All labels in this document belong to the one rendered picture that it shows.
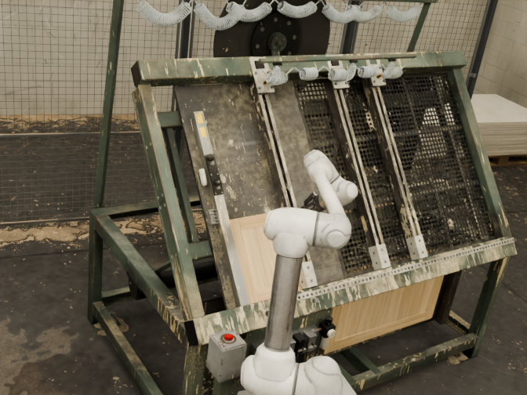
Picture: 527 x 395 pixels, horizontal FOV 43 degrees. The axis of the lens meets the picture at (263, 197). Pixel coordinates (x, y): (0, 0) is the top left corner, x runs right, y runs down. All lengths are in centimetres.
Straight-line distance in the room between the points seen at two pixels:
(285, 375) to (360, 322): 148
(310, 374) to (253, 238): 86
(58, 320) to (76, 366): 47
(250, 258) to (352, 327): 105
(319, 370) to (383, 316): 160
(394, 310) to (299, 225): 185
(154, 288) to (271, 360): 98
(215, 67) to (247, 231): 81
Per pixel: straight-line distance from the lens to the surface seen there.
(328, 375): 259
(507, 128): 812
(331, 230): 241
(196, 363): 308
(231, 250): 310
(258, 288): 317
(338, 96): 369
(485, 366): 472
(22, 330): 442
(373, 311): 405
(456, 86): 440
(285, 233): 244
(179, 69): 320
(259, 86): 336
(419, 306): 436
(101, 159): 381
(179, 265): 300
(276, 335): 257
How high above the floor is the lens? 267
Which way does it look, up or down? 25 degrees down
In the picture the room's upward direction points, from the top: 8 degrees clockwise
